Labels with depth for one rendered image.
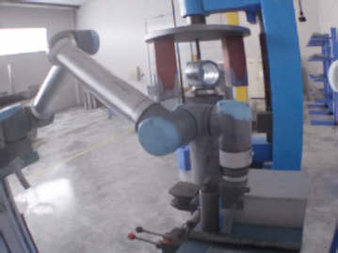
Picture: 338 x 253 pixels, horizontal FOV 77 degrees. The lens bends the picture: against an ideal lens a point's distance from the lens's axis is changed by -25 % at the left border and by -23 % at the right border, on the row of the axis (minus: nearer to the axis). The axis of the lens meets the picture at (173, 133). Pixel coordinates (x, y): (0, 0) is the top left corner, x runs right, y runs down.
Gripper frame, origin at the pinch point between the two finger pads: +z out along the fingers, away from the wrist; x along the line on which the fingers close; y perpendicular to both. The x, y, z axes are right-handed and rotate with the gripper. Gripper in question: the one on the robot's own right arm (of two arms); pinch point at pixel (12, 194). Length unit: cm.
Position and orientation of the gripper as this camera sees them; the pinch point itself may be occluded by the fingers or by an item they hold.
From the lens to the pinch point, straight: 81.6
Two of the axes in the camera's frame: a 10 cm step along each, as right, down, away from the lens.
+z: 5.0, 8.3, 2.4
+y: -8.4, 4.1, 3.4
